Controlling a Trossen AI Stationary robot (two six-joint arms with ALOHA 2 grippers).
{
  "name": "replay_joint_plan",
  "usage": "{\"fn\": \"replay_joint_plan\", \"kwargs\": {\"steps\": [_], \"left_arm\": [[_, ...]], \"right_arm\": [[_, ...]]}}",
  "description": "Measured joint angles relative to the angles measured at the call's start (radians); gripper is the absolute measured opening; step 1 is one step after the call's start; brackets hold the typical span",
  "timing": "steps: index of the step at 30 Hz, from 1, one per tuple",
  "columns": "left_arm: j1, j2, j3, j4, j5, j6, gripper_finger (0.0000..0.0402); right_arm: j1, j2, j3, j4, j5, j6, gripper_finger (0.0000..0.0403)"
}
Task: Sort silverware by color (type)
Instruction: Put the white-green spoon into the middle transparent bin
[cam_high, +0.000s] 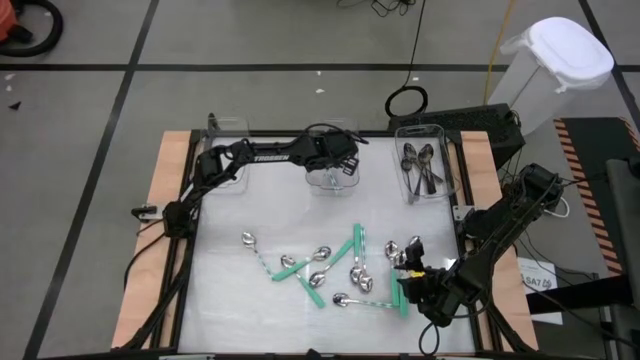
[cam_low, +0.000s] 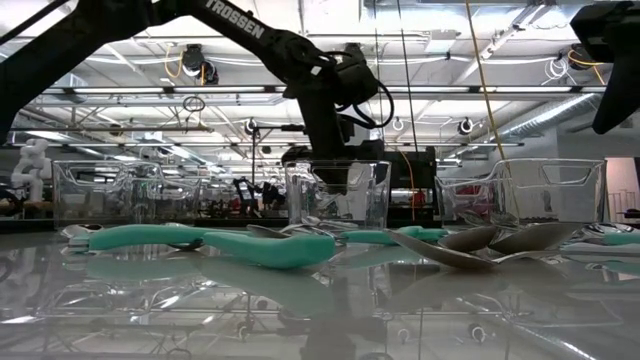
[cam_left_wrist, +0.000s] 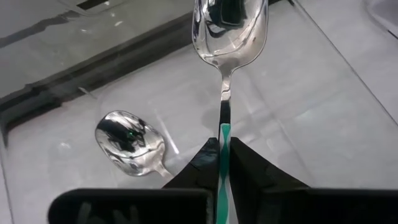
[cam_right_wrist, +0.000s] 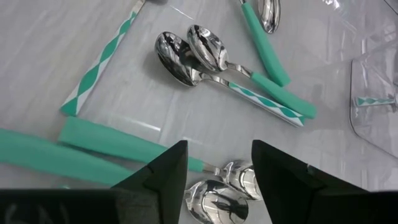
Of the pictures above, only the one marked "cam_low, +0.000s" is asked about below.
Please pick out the black perforated computer case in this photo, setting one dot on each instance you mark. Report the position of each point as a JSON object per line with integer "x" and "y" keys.
{"x": 425, "y": 170}

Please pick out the silver ventilation duct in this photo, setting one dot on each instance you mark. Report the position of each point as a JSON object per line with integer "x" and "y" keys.
{"x": 550, "y": 115}

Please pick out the clear plastic bin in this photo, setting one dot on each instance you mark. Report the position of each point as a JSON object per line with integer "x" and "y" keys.
{"x": 550, "y": 200}
{"x": 125, "y": 200}
{"x": 370, "y": 200}

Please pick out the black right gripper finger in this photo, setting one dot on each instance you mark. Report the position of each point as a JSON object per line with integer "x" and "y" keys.
{"x": 622, "y": 95}

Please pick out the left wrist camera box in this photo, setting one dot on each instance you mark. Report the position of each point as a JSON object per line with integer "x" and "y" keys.
{"x": 357, "y": 75}

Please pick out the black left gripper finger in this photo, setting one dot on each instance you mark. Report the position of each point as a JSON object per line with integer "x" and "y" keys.
{"x": 332, "y": 177}

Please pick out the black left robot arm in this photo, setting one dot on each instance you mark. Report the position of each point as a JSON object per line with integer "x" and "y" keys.
{"x": 250, "y": 30}

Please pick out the ceiling light strip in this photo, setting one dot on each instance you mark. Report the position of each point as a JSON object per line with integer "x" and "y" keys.
{"x": 120, "y": 90}

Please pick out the black stand frame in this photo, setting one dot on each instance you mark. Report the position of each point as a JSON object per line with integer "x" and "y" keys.
{"x": 280, "y": 128}

